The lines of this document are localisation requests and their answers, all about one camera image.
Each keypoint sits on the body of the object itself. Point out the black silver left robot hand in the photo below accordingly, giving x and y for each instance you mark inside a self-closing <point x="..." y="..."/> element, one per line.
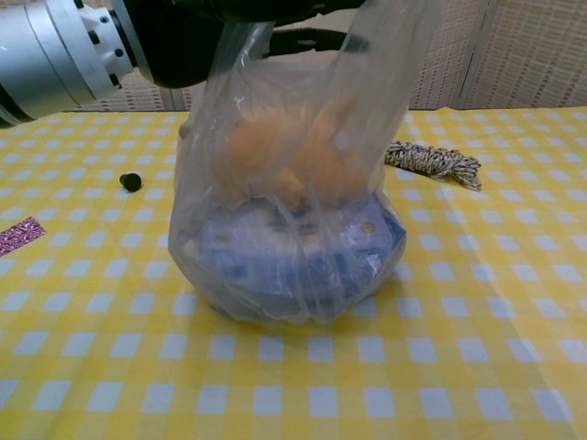
<point x="174" y="41"/>

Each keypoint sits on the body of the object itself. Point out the translucent plastic bag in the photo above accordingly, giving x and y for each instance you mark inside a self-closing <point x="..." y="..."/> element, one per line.
<point x="284" y="82"/>

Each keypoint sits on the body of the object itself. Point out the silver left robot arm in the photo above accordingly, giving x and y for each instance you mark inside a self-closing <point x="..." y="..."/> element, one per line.
<point x="50" y="59"/>

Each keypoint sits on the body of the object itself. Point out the orange plush toy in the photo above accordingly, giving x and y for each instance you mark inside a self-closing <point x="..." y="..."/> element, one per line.
<point x="266" y="151"/>

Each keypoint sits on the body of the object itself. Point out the small black knob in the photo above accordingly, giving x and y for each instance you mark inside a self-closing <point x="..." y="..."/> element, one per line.
<point x="130" y="182"/>

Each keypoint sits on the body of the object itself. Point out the blue white tissue pack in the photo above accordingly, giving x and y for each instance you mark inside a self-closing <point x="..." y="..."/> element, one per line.
<point x="275" y="256"/>

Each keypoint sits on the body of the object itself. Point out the pink patterned card packet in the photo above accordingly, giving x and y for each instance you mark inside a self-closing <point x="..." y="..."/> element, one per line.
<point x="18" y="234"/>

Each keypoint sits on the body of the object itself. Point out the woven bamboo folding screen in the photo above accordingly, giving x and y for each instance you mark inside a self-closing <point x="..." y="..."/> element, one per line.
<point x="518" y="55"/>

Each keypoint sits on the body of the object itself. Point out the yellow white checkered tablecloth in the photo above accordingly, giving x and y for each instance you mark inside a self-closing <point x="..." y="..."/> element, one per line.
<point x="413" y="344"/>

